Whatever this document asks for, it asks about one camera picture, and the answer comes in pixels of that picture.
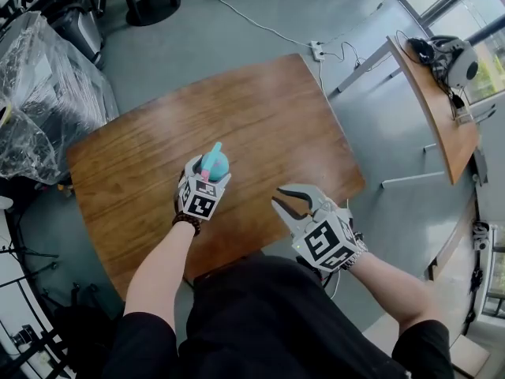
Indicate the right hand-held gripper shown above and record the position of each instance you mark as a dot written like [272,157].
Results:
[323,243]

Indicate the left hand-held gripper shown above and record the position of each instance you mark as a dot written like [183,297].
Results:
[201,201]

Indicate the person's left forearm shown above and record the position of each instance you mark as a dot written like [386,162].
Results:
[158,278]

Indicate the person's right forearm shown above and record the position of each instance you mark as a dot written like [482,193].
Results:
[394,290]

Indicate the metal wristwatch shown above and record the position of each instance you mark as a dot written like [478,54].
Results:
[357,251]

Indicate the brown wooden table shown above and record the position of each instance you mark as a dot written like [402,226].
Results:
[236,113]

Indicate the person's black shirt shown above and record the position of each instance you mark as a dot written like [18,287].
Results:
[268,322]

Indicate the white power strip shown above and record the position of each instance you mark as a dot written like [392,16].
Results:
[317,49]

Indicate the light wooden desk white legs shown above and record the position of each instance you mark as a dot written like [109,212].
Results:
[442,124]

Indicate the plastic-wrapped machine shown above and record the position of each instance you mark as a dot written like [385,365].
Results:
[43,101]

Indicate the black headset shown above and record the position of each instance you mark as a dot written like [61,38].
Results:
[420,49]

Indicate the grey black office machine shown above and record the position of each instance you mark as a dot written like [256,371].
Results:
[75,26]

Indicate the white helmet-shaped device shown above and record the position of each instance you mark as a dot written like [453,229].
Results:
[457,61]

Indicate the white camera device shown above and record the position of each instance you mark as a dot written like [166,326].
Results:
[481,235]

